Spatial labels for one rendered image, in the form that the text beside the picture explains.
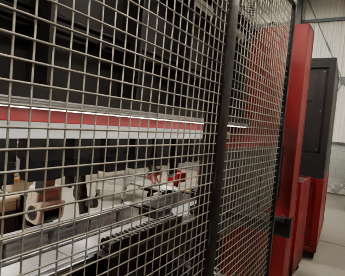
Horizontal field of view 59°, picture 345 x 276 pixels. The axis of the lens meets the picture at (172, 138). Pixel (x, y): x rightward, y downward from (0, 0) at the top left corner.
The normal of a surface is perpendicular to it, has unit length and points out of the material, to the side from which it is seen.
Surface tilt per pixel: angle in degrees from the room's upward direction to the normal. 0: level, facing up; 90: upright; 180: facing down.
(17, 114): 90
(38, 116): 90
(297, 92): 90
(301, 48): 90
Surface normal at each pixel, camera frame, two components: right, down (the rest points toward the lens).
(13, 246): 0.83, 0.10
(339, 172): -0.49, 0.00
